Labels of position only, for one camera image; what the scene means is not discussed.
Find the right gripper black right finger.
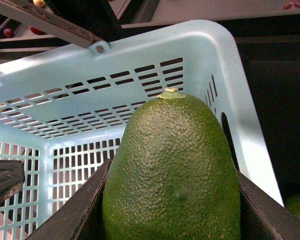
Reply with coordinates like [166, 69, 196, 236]
[237, 171, 300, 240]

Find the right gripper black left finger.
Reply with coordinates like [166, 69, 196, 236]
[27, 159, 111, 240]

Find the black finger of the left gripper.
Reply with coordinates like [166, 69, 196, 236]
[0, 160, 25, 203]

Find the light blue plastic basket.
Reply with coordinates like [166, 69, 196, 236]
[0, 20, 282, 240]

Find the green avocado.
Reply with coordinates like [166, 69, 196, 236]
[102, 88, 241, 240]

